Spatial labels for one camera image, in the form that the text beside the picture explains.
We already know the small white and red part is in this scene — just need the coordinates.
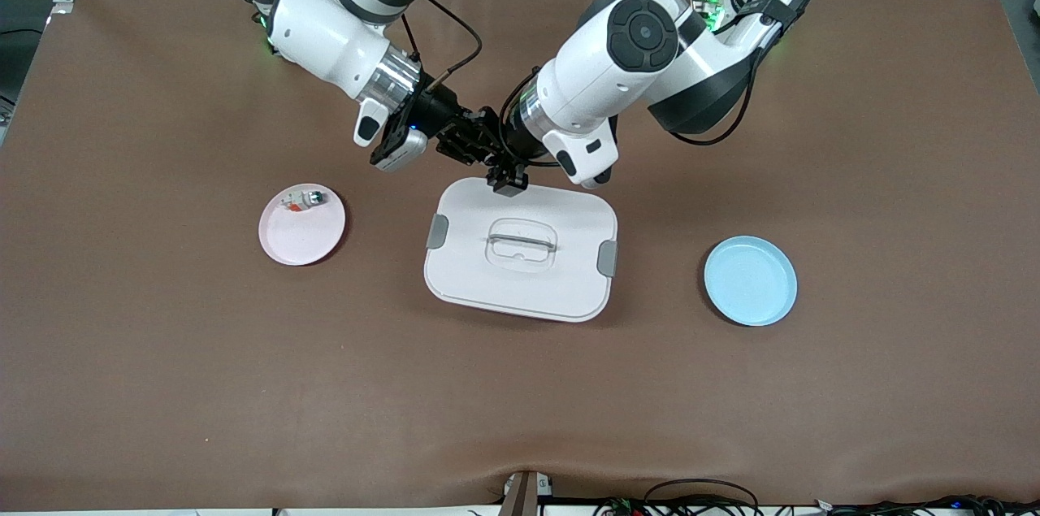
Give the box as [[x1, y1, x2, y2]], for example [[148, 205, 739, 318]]
[[279, 188, 327, 214]]

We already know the pink round plate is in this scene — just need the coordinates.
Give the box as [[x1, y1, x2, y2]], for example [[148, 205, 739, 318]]
[[258, 183, 347, 267]]

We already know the black cable bundle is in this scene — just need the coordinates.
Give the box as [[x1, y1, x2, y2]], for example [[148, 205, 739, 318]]
[[812, 494, 1040, 516]]

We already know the black looped cable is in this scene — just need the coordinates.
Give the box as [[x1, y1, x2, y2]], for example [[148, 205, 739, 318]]
[[642, 479, 762, 516]]

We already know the blue round plate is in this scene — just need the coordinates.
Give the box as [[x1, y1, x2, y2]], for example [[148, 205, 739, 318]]
[[704, 236, 799, 327]]

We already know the brown table mat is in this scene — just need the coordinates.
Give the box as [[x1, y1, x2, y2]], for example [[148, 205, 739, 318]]
[[0, 0, 1040, 510]]

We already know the white storage box lid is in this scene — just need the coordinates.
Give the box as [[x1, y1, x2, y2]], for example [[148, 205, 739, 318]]
[[423, 177, 619, 323]]

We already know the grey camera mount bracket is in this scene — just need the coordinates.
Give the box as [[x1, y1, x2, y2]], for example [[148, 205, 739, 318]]
[[498, 470, 555, 516]]

